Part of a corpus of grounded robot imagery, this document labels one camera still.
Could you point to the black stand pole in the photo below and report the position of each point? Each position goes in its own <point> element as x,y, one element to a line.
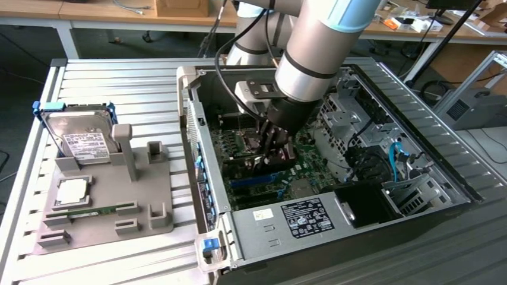
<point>460,22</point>

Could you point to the thin metal locking lever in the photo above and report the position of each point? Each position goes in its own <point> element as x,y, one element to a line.
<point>240,124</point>

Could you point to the CPU socket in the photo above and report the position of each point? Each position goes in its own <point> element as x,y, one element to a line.
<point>250,141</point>

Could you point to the hard disk with blue caddy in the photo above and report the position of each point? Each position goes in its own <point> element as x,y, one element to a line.
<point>83,139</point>

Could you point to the slotted metal disk bay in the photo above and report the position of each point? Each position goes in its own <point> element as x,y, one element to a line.
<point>414,202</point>

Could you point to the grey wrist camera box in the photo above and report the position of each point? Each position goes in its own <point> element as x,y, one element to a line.
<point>254,95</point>

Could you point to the silver chipset heatsink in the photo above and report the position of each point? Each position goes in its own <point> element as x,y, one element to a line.
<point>302,188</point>

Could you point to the grey power supply unit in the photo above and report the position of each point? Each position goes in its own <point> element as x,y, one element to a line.
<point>274,237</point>

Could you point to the black expansion slot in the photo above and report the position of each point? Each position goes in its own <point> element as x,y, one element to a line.
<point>259,203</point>
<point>258,196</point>

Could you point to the brown wooden box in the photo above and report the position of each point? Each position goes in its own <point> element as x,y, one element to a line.
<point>182,7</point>

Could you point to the black monitor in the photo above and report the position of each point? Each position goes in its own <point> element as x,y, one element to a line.
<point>439,17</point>

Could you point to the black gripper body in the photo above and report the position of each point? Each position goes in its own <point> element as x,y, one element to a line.
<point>292,114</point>

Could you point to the blue case latch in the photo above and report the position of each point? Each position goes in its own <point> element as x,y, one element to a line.
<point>210,245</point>

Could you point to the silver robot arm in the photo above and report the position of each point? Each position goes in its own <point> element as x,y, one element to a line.
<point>316,53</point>

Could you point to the wooden desk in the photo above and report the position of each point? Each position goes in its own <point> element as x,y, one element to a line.
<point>488,40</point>
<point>99,12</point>

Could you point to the green motherboard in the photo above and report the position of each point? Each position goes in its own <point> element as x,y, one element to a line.
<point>312,166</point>

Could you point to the grey machine box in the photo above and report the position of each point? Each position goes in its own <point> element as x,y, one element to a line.
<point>475,112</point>

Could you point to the orange white small box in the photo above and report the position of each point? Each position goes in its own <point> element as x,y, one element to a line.
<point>394,23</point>

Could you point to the open black PC case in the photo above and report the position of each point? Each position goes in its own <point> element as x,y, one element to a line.
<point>254,267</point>

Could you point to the silver CPU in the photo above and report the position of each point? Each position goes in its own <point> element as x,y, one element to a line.
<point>71,191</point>

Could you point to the black plastic shroud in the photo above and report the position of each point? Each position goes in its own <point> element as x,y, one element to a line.
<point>366,205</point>

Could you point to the brown cardboard box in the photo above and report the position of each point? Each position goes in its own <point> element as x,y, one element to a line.
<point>496,17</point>

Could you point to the graphics card with metal bracket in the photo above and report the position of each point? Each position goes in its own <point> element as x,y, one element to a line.
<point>258,167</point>

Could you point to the green RAM stick with label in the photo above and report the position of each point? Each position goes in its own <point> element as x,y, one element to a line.
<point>91,212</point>

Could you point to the grey plastic parts rack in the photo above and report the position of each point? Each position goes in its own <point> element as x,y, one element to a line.
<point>103,213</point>

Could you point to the aluminium profile frame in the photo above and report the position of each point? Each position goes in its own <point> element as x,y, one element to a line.
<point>482,69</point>

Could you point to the metal disk bay cage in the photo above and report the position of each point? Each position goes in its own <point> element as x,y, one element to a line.
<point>344,121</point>

